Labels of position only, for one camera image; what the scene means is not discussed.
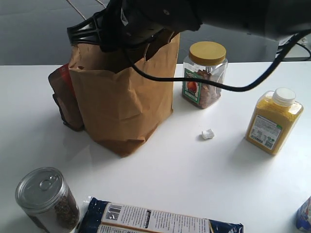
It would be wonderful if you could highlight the clear nut jar yellow lid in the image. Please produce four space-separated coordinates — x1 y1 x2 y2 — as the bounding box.
182 41 228 109

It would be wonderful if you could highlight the blue white package corner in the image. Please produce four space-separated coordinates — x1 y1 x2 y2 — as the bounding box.
296 197 311 233

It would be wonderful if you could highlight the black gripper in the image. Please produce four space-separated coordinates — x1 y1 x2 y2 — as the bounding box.
67 0 202 51

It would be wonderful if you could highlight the dark blue pasta package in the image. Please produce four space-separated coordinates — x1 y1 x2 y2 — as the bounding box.
77 197 244 233

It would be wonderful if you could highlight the brown paper bag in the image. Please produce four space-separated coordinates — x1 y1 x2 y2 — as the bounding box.
69 44 173 157

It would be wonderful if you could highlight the black cable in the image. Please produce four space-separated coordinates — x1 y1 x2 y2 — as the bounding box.
122 30 311 92

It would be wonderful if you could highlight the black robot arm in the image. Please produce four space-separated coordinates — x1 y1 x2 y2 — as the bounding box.
67 0 311 51

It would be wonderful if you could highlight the white foam piece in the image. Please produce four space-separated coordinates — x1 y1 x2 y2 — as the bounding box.
201 129 215 140

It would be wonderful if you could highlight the clear can silver pull-tab lid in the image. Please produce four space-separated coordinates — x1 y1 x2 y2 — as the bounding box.
15 167 80 233

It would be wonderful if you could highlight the yellow grain bottle white cap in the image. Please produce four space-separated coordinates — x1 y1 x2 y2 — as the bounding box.
245 87 304 155

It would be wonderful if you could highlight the brown coffee pouch red label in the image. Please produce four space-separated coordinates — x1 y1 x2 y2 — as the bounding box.
48 64 84 132

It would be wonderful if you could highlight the background desk with cables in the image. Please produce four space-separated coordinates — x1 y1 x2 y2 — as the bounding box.
283 36 311 62

